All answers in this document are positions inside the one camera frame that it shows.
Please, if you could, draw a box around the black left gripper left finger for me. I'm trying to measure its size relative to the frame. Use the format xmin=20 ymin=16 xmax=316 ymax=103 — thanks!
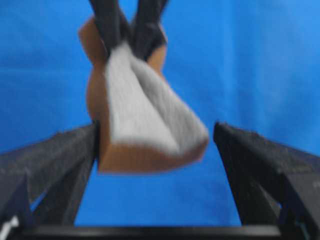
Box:
xmin=0 ymin=121 xmax=100 ymax=240

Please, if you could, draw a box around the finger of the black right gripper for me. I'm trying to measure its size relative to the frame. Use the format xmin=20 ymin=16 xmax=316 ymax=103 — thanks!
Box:
xmin=89 ymin=0 xmax=130 ymax=53
xmin=131 ymin=0 xmax=168 ymax=61

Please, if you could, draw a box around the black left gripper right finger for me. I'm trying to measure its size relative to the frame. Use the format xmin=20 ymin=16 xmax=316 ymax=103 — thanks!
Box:
xmin=213 ymin=122 xmax=320 ymax=240

